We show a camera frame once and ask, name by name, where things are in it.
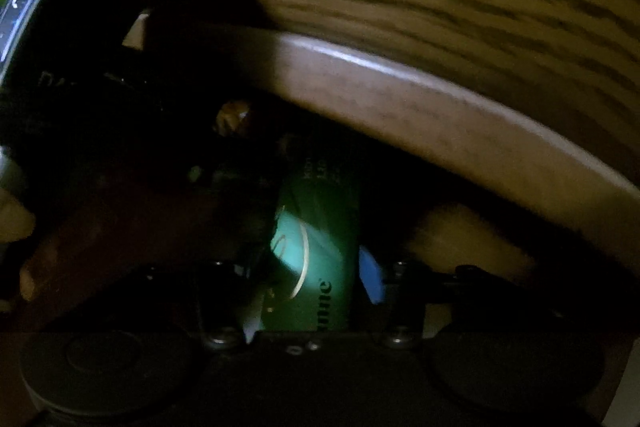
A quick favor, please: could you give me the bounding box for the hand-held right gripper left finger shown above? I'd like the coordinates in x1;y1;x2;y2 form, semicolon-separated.
130;259;251;350

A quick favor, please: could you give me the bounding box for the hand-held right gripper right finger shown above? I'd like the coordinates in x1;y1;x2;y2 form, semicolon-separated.
357;246;571;350

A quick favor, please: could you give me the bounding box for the green snack packet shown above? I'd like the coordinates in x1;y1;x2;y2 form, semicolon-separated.
247;157;362;334

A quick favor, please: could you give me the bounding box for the person's left hand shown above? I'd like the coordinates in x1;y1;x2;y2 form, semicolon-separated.
0;184;37;244

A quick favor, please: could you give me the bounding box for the golden candy wrapper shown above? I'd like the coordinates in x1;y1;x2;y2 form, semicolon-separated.
215;99;253;138

